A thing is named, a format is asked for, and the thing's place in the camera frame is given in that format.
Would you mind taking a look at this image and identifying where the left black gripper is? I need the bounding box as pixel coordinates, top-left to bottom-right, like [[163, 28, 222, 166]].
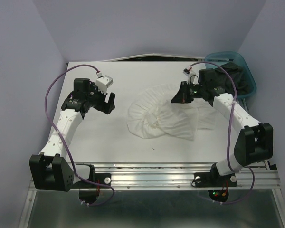
[[86, 82, 115, 114]]

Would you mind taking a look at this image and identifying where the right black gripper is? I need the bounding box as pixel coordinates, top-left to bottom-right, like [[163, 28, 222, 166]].
[[170, 81, 206, 104]]

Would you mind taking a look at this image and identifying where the white pleated skirt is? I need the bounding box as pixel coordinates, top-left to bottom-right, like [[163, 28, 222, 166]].
[[127, 84, 218, 141]]

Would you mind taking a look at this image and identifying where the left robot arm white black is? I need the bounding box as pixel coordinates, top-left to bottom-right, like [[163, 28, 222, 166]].
[[29, 76, 115, 191]]

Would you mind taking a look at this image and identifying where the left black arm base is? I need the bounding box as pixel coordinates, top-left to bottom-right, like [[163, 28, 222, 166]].
[[71, 163, 115, 207]]

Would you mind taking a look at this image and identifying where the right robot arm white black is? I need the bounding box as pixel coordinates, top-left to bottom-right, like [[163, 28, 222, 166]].
[[171, 68, 274, 185]]

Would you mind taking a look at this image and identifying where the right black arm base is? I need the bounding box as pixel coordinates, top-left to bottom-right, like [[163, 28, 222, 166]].
[[191, 164, 238, 203]]

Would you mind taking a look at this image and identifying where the teal plastic basket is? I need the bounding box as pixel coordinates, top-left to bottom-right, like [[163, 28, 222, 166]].
[[205, 51, 257, 99]]

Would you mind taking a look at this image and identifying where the black folded skirt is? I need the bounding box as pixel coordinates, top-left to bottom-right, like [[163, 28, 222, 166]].
[[215, 62, 250, 97]]

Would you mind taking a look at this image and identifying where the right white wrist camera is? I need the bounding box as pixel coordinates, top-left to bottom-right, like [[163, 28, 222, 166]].
[[183, 66, 199, 84]]

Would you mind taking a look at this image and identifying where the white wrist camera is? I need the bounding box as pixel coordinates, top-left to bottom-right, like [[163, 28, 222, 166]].
[[95, 76, 113, 94], [183, 66, 199, 84]]

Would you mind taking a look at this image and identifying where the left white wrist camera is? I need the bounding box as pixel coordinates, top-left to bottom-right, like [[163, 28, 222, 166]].
[[95, 76, 113, 94]]

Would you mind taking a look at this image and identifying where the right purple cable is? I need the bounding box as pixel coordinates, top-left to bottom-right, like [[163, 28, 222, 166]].
[[187, 61, 257, 205]]

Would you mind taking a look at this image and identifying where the purple cable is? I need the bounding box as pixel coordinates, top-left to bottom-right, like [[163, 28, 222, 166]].
[[45, 65, 116, 207], [187, 61, 257, 205]]

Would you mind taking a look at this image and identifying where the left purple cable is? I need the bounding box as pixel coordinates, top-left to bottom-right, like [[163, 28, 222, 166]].
[[45, 65, 116, 207]]

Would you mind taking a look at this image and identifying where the aluminium rail frame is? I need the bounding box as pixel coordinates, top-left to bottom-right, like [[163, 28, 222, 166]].
[[19, 56, 285, 228]]

